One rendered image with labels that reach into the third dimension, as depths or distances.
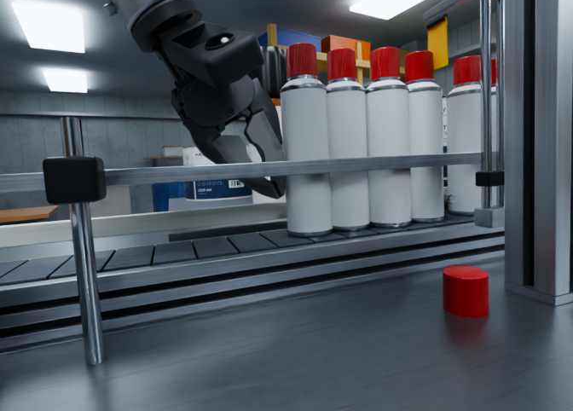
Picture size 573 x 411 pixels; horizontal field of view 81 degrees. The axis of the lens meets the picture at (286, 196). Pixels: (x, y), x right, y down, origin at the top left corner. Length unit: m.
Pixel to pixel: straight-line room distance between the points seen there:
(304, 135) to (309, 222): 0.09
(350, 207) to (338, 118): 0.10
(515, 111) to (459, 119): 0.14
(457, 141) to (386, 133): 0.13
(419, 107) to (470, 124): 0.08
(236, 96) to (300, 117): 0.07
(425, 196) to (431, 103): 0.11
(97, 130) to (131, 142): 0.73
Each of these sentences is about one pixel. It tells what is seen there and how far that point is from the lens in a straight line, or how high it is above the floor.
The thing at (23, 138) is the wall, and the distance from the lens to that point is 8.85.
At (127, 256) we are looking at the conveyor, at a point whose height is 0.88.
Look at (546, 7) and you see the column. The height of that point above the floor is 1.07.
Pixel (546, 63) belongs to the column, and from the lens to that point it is 0.35.
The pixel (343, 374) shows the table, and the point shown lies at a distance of 0.23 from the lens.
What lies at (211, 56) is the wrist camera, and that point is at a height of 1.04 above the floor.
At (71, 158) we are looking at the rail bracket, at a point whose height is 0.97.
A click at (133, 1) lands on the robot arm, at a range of 0.37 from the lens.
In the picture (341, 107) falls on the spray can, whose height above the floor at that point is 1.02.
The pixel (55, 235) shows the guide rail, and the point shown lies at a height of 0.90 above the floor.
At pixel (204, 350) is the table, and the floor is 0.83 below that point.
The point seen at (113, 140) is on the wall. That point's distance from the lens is 8.78.
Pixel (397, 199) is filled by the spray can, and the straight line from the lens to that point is 0.40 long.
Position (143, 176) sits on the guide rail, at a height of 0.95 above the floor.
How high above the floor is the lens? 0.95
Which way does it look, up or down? 5 degrees down
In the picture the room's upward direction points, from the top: 3 degrees counter-clockwise
